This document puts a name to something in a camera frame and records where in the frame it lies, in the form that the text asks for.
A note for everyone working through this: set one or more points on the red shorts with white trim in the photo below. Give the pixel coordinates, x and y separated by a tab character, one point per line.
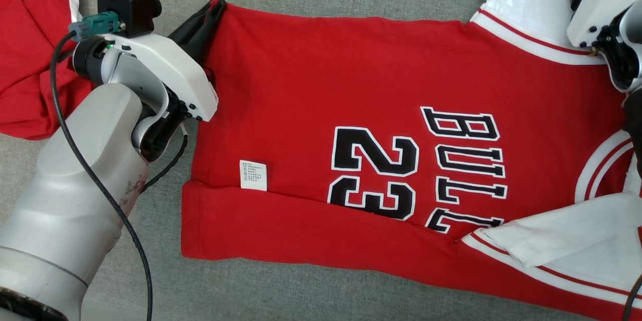
30	35

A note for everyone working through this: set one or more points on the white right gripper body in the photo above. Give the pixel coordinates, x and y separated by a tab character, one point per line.
602	5

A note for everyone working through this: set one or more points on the red basketball jersey white sleeves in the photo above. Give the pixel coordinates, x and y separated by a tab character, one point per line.
326	75

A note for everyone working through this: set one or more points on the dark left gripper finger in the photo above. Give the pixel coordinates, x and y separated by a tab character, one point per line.
210	35
195	22

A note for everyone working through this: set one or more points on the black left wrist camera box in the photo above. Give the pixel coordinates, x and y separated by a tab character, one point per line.
130	10

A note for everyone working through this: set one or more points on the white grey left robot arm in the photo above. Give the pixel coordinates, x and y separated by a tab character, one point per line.
75	185

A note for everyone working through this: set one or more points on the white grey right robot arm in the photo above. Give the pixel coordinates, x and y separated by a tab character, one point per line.
627	60

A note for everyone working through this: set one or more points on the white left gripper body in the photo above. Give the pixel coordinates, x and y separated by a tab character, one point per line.
175	80

